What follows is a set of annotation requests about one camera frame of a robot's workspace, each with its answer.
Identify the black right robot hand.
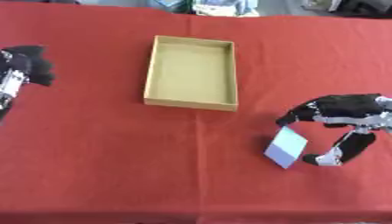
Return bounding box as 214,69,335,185
274,93,392,167

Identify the dark bag beyond table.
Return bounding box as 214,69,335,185
300,0,392,19

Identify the tan cardboard box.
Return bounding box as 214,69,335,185
142,35,241,112

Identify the pale blue square block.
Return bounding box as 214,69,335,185
262,125,310,170

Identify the pale chair beyond table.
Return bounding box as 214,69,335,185
147,0,263,18

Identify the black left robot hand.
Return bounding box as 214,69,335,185
0,45,57,122

